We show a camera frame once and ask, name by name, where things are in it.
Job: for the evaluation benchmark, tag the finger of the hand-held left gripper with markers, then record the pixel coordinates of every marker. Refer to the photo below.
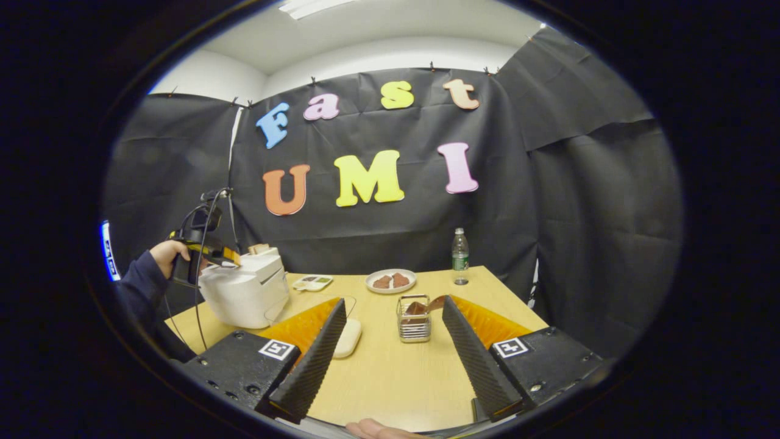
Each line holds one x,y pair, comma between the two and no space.
222,255

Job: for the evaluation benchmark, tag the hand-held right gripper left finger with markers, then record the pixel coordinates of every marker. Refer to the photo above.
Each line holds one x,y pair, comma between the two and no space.
308,366

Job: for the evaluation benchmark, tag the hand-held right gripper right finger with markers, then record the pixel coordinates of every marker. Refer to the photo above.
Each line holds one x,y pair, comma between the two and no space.
478,366

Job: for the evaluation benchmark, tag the white rice cooker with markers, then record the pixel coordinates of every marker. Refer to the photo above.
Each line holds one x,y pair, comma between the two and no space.
244,299

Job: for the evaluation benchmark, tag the brown wooden spoon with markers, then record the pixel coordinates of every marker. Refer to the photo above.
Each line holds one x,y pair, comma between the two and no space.
426,305

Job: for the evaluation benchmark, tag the toast slice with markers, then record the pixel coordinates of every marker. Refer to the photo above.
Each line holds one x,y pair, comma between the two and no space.
259,248

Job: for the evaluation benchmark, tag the small white condiment dish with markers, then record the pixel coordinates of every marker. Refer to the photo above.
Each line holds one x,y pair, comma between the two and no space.
312,283

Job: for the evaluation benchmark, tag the blue white printed sign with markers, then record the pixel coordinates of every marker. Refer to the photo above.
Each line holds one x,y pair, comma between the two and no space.
109,250

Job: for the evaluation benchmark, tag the white round plate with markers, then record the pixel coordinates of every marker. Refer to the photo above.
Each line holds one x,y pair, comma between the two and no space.
378,288

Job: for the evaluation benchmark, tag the clear green-label water bottle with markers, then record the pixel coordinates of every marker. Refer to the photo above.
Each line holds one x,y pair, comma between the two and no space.
460,256

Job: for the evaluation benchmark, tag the brown meat piece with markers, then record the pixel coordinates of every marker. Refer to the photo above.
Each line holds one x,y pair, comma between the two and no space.
382,282
400,280

